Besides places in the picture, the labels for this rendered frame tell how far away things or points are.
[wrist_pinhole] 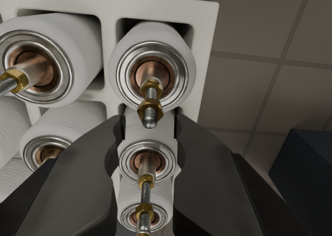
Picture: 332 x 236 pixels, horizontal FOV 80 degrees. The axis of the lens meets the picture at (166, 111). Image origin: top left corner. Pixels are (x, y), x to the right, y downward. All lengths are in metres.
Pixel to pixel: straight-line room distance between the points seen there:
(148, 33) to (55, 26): 0.09
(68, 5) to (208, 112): 0.39
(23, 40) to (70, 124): 0.11
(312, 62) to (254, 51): 0.15
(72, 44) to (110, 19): 0.07
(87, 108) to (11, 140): 0.11
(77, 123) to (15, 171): 0.17
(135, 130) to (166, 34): 0.12
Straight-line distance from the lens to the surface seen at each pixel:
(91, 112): 0.32
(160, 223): 0.38
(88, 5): 0.28
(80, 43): 0.24
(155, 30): 0.21
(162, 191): 0.35
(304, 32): 0.56
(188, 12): 0.28
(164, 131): 0.26
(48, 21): 0.24
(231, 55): 0.49
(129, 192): 0.34
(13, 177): 0.41
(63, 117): 0.29
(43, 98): 0.25
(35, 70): 0.22
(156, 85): 0.17
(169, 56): 0.20
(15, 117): 0.36
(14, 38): 0.24
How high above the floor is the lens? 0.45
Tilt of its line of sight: 61 degrees down
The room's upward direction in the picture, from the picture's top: 175 degrees clockwise
